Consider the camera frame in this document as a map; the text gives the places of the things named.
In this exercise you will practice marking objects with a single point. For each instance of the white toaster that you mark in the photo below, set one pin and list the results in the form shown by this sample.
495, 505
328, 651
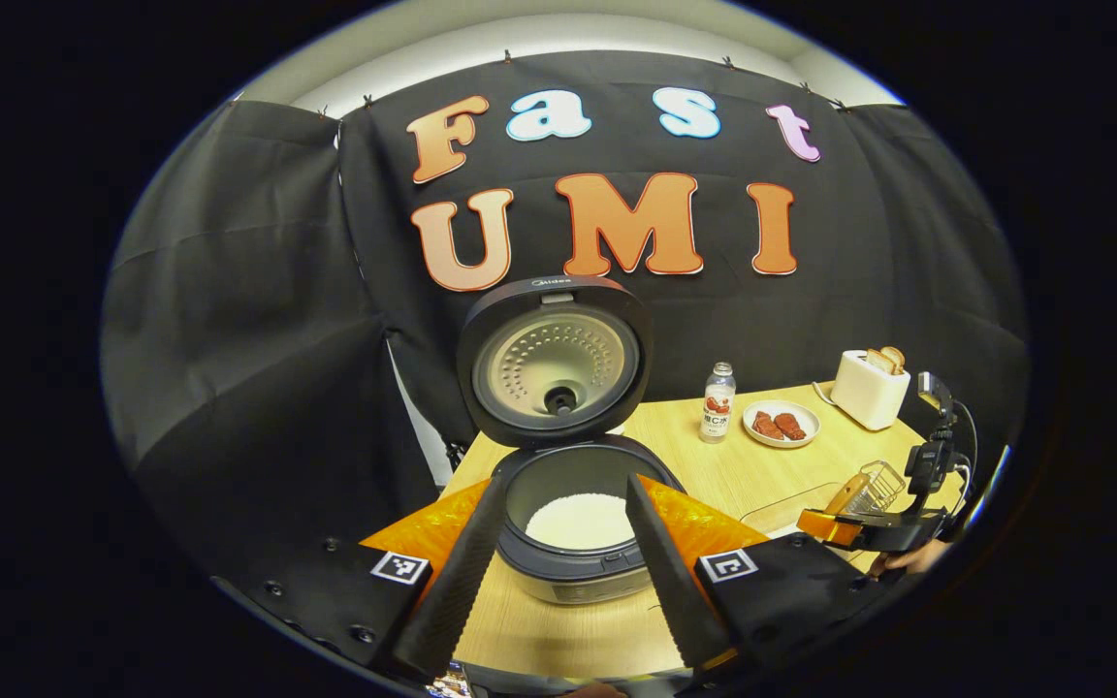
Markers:
864, 397

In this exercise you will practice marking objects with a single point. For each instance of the white round plate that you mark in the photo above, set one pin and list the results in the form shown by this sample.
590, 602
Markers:
811, 422

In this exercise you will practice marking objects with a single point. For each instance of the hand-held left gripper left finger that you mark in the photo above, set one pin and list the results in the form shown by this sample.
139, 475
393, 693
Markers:
462, 582

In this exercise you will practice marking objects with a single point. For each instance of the clear drink bottle red label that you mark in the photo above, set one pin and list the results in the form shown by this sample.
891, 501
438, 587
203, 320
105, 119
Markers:
717, 412

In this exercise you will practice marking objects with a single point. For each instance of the black silver rice cooker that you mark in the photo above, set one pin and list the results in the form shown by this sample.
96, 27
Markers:
554, 364

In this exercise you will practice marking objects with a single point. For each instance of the black backdrop cloth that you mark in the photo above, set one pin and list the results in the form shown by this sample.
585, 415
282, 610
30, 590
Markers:
229, 339

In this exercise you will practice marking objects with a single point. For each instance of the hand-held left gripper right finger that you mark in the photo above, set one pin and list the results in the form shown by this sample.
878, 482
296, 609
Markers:
665, 572

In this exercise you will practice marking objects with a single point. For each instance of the toast bread slice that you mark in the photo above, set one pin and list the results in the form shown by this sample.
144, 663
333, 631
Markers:
878, 362
896, 357

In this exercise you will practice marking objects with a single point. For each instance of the red meat slice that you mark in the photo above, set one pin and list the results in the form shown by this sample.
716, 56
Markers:
767, 426
791, 427

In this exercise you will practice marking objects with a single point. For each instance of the white rice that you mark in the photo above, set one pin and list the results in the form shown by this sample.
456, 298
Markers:
578, 523

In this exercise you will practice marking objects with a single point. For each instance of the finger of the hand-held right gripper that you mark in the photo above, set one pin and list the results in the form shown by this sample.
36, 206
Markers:
825, 528

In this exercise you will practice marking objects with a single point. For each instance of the wooden spoon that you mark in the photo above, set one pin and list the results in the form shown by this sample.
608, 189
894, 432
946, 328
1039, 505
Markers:
847, 494

